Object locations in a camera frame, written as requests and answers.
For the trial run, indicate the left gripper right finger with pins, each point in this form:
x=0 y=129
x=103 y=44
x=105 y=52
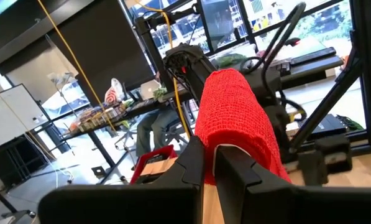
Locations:
x=281 y=205

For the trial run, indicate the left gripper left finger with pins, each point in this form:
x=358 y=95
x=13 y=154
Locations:
x=126 y=205

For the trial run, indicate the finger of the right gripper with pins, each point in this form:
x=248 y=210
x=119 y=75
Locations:
x=312 y=168

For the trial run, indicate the white bandage core tube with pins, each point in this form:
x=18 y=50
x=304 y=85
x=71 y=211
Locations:
x=215 y=161

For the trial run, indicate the red mesh elastic bandage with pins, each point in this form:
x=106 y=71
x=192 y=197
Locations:
x=231 y=109

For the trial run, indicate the black Netgear router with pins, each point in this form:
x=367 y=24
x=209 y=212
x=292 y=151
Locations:
x=328 y=126

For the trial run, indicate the red plastic crate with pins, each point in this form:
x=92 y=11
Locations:
x=137 y=174

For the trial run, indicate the black floor stand base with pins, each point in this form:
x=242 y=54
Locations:
x=98 y=171

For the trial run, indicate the tan cardboard piece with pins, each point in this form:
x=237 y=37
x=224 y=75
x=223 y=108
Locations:
x=158 y=166

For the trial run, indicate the grey office chair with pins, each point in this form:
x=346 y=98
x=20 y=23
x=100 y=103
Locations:
x=126 y=137

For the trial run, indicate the person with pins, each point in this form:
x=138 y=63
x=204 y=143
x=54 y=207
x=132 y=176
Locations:
x=154 y=124

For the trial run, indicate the assorted snack boxes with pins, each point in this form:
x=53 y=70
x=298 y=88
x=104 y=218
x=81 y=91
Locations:
x=101 y=116

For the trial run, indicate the black keyboard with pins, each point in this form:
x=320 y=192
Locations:
x=312 y=56

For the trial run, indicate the long black table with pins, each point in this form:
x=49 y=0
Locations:
x=141 y=109

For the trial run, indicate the black computer mouse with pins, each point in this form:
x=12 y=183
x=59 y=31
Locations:
x=293 y=42

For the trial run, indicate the white red swirl bag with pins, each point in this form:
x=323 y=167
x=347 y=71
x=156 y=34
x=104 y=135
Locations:
x=113 y=93

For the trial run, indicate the silver laptop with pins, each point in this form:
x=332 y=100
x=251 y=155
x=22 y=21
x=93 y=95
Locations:
x=149 y=90

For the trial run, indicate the green crumpled bag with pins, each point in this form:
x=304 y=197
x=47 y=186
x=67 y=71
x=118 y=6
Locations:
x=231 y=60

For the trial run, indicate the white board on stand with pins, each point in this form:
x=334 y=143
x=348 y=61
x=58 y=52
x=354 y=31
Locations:
x=11 y=115

